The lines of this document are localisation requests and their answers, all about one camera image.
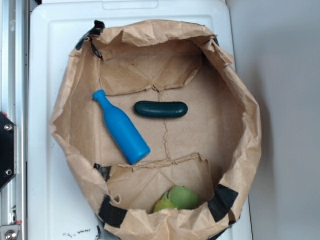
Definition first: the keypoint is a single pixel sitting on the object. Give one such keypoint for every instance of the dark green plastic pickle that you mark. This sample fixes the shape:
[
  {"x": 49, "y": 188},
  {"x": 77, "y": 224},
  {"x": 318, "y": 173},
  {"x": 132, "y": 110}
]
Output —
[{"x": 160, "y": 110}]

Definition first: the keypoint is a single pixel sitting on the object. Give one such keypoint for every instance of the brown paper bag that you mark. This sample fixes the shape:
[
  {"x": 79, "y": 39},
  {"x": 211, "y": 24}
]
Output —
[{"x": 154, "y": 58}]

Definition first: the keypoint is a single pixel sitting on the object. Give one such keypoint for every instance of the blue plastic toy bottle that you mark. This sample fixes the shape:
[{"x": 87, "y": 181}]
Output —
[{"x": 122, "y": 130}]

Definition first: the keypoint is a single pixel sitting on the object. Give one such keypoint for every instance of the green plastic toy lettuce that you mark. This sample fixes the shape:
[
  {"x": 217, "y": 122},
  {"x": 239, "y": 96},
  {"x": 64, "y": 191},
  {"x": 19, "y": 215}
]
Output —
[{"x": 179, "y": 197}]

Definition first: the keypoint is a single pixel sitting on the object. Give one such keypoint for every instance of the white plastic bin lid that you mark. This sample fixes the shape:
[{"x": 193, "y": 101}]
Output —
[{"x": 56, "y": 208}]

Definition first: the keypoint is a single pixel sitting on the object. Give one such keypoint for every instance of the black metal bracket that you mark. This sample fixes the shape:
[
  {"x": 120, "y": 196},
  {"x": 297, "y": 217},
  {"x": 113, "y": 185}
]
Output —
[{"x": 8, "y": 162}]

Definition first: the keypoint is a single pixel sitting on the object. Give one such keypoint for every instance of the aluminium frame rail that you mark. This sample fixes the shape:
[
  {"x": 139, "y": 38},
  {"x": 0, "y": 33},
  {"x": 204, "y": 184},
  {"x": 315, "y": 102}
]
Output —
[{"x": 14, "y": 66}]

